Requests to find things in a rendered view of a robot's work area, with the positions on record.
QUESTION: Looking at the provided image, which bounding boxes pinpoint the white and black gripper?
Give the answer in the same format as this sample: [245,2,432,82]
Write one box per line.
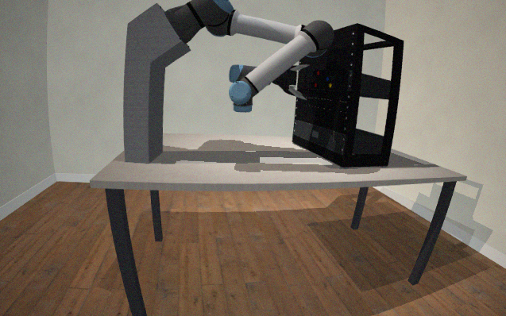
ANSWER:
[273,64,310,100]

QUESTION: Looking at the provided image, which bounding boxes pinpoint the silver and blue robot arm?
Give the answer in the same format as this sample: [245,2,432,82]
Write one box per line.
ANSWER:
[164,0,334,112]

